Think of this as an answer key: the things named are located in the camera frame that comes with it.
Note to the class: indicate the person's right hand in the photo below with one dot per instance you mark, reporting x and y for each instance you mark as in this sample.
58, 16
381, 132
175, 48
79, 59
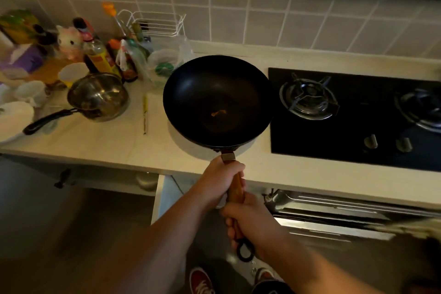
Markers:
258, 225

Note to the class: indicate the bottle with red cap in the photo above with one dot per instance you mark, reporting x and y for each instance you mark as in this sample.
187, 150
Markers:
83, 27

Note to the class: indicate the yellow-green chopsticks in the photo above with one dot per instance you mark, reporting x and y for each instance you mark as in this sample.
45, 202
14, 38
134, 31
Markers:
145, 114

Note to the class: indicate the steel gas burner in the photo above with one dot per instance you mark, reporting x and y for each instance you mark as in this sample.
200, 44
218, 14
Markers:
308, 99
420, 111

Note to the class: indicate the clear plastic bag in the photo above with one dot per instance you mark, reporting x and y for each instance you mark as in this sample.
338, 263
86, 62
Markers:
165, 63

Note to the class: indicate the dark sauce bottle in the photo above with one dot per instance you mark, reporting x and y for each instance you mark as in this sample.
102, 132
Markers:
125, 66

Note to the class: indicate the white cabinet door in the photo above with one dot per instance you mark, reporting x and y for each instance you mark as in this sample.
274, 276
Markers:
167, 197

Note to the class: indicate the person's right fingers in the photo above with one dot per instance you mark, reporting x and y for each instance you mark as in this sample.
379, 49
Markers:
230, 223

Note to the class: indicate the person's left forearm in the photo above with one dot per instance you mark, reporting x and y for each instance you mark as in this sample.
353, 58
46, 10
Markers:
162, 252

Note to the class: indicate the orange-topped utensil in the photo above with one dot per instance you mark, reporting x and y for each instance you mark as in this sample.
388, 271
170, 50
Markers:
112, 13

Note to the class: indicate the green yellow package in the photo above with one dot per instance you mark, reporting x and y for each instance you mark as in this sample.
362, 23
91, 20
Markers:
17, 25

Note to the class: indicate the orange food scrap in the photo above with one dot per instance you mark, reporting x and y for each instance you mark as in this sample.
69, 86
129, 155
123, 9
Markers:
218, 113

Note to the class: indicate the white cup with yellow rim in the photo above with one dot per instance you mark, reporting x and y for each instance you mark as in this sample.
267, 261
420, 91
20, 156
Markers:
73, 73

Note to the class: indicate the steel pull-out drawer rack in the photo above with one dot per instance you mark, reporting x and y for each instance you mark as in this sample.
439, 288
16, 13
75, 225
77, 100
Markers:
344, 214

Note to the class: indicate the purple packet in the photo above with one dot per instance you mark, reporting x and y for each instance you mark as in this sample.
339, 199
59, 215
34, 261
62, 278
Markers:
20, 61

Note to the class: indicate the person's right forearm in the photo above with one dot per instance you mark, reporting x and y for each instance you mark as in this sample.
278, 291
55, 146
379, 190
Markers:
317, 269

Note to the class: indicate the black glass gas hob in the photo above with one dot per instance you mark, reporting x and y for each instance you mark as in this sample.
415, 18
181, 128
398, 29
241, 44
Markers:
348, 132

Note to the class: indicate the plain white cup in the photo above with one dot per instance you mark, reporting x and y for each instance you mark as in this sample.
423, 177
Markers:
31, 92

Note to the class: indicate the person's left fingers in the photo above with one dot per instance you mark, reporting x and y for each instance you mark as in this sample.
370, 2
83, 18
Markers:
236, 170

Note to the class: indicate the white plate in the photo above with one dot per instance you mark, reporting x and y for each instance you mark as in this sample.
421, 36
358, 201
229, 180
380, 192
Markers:
13, 121

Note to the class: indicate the dark trousers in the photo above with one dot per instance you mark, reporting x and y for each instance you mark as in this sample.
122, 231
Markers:
272, 287

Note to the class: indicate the oil bottle with yellow label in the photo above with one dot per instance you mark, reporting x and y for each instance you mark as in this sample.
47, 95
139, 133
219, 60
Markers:
100, 57

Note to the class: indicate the pink white cat figure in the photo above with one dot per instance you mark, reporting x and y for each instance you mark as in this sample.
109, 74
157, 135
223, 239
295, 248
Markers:
69, 42

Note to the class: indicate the silver hob knob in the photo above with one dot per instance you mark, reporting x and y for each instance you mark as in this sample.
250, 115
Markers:
404, 145
371, 141

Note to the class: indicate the person's left hand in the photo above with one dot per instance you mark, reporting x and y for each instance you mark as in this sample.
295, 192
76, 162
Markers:
215, 183

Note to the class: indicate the red shoe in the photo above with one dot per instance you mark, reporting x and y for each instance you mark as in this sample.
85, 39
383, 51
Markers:
201, 281
263, 275

